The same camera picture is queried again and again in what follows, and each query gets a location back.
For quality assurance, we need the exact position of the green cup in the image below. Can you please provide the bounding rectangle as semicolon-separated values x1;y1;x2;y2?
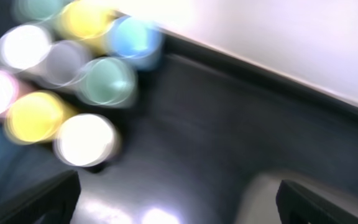
76;55;138;108
12;0;65;22

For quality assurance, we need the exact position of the grey cup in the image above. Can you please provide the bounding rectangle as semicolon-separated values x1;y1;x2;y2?
39;40;93;90

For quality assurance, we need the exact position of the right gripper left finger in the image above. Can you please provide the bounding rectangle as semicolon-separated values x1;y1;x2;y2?
0;169;82;224

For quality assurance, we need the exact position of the steel sink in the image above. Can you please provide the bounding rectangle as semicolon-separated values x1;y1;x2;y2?
234;170;358;224

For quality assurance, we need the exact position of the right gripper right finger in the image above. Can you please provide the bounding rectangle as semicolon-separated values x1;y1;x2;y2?
275;179;358;224

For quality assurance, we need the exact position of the black tray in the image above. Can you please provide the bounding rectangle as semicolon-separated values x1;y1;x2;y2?
0;0;167;175

